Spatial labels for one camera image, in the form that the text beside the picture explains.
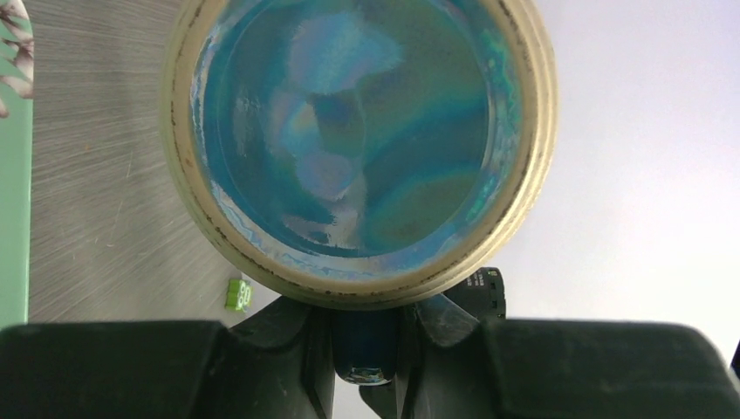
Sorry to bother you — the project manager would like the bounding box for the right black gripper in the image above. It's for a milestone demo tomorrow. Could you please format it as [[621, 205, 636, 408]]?
[[443, 267, 506, 319]]

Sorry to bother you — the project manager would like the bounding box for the green floral tray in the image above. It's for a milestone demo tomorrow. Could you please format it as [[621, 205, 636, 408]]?
[[1, 0, 35, 329]]

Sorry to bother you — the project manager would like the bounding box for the blue mug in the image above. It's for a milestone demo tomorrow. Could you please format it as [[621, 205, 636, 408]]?
[[160, 1, 558, 386]]

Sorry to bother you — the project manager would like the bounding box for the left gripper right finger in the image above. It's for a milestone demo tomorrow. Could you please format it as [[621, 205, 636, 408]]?
[[396, 295, 739, 418]]

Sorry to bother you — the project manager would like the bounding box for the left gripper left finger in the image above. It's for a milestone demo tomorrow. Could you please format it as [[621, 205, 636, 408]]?
[[1, 297, 334, 418]]

